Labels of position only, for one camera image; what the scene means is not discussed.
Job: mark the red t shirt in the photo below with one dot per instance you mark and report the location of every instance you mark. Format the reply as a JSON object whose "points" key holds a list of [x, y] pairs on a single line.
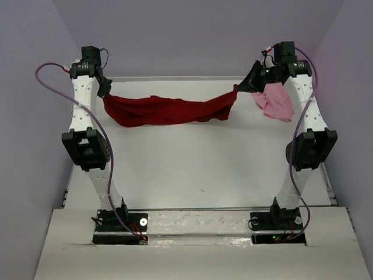
{"points": [[155, 110]]}

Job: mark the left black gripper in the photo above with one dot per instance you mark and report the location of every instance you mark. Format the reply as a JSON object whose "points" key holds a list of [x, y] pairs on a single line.
{"points": [[105, 91]]}

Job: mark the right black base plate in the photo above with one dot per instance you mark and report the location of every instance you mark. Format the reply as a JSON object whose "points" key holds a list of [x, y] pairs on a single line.
{"points": [[266, 229]]}

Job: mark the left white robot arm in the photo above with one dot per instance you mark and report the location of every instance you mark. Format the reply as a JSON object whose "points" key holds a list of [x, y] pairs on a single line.
{"points": [[87, 144]]}

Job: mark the pink t shirt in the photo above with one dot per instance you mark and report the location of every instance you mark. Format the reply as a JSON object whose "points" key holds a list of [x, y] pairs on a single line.
{"points": [[275, 102]]}

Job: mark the metal rail at front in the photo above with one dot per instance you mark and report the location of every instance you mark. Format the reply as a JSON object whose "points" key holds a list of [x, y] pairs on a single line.
{"points": [[235, 208]]}

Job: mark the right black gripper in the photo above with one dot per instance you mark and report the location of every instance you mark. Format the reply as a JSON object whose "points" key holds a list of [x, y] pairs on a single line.
{"points": [[252, 83]]}

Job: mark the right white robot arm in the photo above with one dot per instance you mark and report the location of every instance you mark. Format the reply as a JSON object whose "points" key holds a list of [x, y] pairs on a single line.
{"points": [[312, 140]]}

